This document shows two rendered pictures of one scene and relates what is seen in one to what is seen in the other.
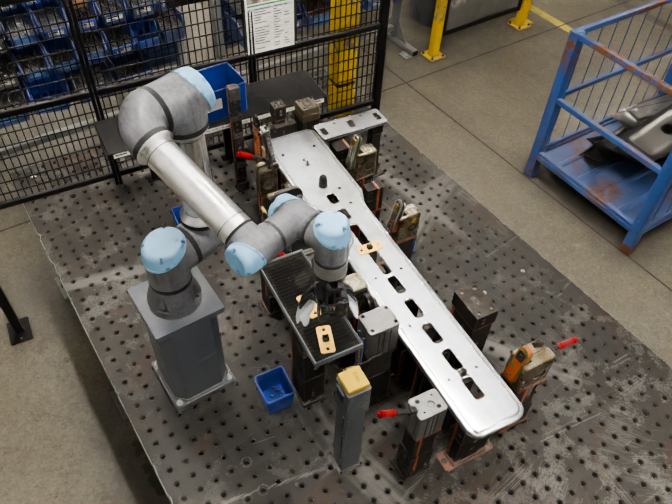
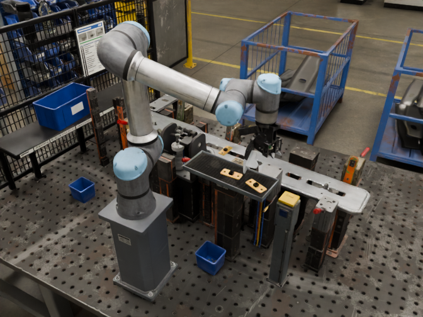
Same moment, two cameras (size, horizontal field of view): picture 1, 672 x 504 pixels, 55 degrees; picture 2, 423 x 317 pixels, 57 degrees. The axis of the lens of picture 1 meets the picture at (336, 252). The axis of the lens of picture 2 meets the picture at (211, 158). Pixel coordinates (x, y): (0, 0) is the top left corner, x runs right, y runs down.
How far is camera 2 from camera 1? 81 cm
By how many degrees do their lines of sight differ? 23
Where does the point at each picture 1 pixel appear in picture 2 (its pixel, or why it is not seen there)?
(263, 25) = (90, 55)
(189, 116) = (141, 48)
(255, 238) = (232, 97)
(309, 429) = (243, 272)
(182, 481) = not seen: outside the picture
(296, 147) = not seen: hidden behind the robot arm
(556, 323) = (328, 167)
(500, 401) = (355, 192)
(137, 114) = (118, 43)
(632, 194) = (298, 119)
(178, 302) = (146, 202)
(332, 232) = (275, 80)
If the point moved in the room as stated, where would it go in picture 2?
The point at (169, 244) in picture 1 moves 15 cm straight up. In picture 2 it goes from (135, 156) to (129, 118)
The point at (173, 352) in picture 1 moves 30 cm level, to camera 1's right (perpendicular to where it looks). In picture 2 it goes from (148, 246) to (219, 221)
